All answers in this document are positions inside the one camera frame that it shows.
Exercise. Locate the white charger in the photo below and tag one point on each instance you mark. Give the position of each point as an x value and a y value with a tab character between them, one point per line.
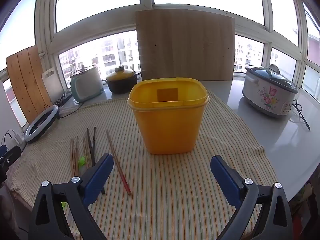
17	138

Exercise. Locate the teal and white rice cooker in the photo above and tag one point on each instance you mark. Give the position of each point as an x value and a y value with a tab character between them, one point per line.
86	87

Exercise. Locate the white floral slow cooker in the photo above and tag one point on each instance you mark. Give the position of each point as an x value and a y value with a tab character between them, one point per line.
262	92

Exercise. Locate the black chopstick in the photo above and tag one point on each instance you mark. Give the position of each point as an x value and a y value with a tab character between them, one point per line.
91	147

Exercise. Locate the dark brown chopstick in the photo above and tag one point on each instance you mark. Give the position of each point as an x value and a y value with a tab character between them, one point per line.
94	137

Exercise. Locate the green plastic spoon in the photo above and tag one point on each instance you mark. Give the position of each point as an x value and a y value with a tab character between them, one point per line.
82	162

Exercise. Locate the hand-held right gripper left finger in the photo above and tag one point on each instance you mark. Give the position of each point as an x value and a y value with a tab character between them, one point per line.
98	177

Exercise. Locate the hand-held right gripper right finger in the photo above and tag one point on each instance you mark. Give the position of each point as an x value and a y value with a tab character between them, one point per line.
223	180

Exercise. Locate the light wooden board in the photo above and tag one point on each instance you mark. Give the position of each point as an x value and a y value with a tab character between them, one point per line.
185	45

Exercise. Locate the scissors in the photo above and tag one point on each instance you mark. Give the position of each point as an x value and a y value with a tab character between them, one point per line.
61	100

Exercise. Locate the yellow plastic container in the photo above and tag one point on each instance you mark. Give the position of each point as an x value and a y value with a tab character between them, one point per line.
167	125

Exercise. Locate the brown chopstick with red tip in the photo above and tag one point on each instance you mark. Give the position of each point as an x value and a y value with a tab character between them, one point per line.
118	162

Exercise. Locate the black pot with yellow lid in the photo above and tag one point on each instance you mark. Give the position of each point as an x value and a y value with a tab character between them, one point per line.
121	82

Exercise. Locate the striped cloth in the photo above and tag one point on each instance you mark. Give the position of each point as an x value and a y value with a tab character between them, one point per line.
175	180

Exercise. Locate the brown wooden plank board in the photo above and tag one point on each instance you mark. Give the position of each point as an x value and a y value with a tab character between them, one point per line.
25	80

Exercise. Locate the white cutting board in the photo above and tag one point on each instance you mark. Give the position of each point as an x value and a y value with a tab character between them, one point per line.
53	85

